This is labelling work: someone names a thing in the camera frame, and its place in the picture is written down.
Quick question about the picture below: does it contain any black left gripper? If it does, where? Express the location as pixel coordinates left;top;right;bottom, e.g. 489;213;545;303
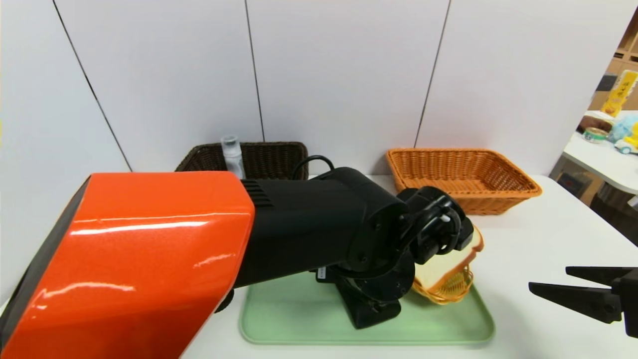
320;266;402;330

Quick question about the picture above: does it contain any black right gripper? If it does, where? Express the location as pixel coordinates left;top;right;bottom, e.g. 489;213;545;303
528;266;638;339

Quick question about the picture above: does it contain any black glasses case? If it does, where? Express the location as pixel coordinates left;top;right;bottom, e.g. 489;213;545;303
335;279;402;330

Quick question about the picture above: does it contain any white plastic bottle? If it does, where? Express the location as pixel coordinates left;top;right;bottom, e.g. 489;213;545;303
221;135;246;180

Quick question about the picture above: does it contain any small yellow wicker basket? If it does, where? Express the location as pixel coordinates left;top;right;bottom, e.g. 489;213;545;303
413;264;474;305

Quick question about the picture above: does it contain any large orange wicker basket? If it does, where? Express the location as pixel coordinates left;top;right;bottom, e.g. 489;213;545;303
387;148;543;216

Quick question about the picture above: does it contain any large dark brown wicker basket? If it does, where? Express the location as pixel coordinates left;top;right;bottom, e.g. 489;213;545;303
174;142;310;181

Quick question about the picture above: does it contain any light green plastic tray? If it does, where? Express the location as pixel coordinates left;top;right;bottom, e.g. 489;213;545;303
239;272;495;346

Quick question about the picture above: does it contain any white bread slice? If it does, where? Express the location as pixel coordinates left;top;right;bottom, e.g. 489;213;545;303
414;224;484;290

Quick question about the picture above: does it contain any dark blue box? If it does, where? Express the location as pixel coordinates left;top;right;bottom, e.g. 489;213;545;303
556;172;589;200

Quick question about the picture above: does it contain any white side table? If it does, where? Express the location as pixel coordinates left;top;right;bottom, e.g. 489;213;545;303
562;112;638;196

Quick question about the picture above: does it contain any yellow toy car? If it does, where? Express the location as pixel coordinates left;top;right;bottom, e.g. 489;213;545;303
614;125;638;157

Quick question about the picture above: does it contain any small tin can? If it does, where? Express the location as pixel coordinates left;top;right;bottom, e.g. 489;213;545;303
582;128;608;146

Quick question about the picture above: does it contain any brown soft item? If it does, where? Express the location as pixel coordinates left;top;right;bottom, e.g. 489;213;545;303
577;117;613;135

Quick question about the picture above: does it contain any light blue plush toy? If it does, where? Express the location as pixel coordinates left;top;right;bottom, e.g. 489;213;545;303
607;114;638;145

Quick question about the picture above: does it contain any yellow printed box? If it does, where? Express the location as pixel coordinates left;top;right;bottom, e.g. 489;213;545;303
600;71;638;119

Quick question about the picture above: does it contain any wooden shelf unit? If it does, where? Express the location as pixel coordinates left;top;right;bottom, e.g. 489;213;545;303
611;10;638;75

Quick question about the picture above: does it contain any black camera cable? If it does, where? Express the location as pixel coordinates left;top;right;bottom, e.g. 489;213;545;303
292;155;335;181

